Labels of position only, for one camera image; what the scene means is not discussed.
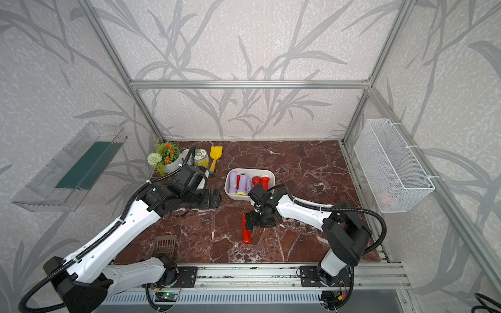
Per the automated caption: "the purple flashlight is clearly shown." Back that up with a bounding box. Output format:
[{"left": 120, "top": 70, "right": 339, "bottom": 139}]
[
  {"left": 245, "top": 176, "right": 253, "bottom": 194},
  {"left": 228, "top": 171, "right": 238, "bottom": 195},
  {"left": 237, "top": 173, "right": 247, "bottom": 196}
]

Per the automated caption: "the white plastic storage box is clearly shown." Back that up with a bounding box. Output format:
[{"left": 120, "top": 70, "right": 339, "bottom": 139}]
[{"left": 224, "top": 168, "right": 275, "bottom": 202}]

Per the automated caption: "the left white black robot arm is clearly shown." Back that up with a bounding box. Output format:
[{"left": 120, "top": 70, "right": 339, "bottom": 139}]
[{"left": 18, "top": 161, "right": 222, "bottom": 312}]

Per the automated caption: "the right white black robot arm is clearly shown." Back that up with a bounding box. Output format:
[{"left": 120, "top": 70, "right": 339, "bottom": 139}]
[{"left": 245, "top": 185, "right": 387, "bottom": 286}]

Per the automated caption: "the green yellow labelled can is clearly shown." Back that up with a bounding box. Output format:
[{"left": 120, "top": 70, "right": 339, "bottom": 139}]
[{"left": 194, "top": 149, "right": 209, "bottom": 168}]

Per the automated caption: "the yellow toy shovel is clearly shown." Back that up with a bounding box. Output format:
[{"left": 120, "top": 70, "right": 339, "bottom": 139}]
[{"left": 209, "top": 146, "right": 223, "bottom": 175}]

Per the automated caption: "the silver tin can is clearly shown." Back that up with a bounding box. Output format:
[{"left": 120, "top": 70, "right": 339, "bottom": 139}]
[{"left": 181, "top": 149, "right": 193, "bottom": 165}]

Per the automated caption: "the potted orange flower plant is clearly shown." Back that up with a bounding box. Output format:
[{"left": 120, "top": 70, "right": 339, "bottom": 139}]
[{"left": 147, "top": 139, "right": 182, "bottom": 176}]

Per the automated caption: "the green circuit board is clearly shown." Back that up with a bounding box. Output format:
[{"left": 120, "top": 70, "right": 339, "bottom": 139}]
[{"left": 155, "top": 291, "right": 179, "bottom": 303}]

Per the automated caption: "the pink object in basket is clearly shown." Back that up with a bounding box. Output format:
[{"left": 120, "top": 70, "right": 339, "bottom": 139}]
[{"left": 376, "top": 192, "right": 395, "bottom": 207}]

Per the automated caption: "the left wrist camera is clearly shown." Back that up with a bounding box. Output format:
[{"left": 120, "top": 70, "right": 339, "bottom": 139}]
[{"left": 168, "top": 164, "right": 208, "bottom": 196}]

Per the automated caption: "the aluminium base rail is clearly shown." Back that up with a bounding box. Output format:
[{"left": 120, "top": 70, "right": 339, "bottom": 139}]
[{"left": 105, "top": 263, "right": 412, "bottom": 292}]

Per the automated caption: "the white wire mesh basket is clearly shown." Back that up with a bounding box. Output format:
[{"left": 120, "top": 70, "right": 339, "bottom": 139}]
[{"left": 354, "top": 119, "right": 435, "bottom": 213}]

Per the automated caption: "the clear plastic wall shelf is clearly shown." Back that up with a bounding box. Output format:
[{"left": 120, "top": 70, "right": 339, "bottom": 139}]
[{"left": 12, "top": 122, "right": 127, "bottom": 213}]

